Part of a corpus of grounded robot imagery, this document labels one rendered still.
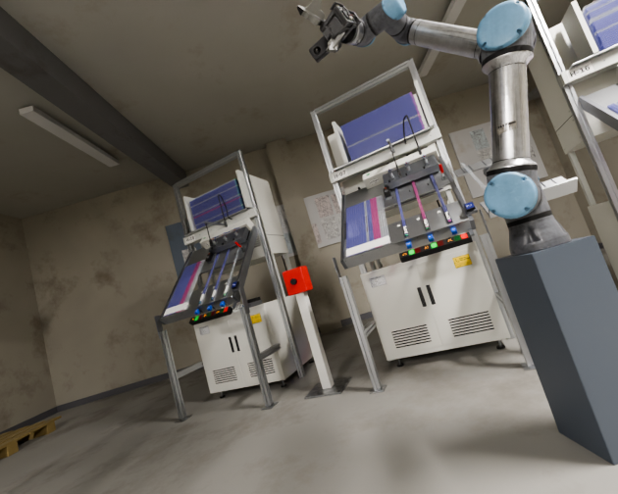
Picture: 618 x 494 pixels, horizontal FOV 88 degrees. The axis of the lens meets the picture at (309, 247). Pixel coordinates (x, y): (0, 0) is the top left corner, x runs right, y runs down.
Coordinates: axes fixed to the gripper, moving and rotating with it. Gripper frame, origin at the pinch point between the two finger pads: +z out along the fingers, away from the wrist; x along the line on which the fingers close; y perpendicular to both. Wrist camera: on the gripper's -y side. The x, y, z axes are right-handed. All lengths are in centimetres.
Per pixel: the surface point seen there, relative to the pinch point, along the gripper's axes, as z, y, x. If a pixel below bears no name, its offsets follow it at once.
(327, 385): -27, -129, 126
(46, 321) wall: -1, -540, -82
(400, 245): -59, -49, 77
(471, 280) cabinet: -85, -41, 119
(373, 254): -54, -63, 73
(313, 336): -36, -124, 97
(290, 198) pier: -259, -258, -20
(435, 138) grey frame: -132, -26, 41
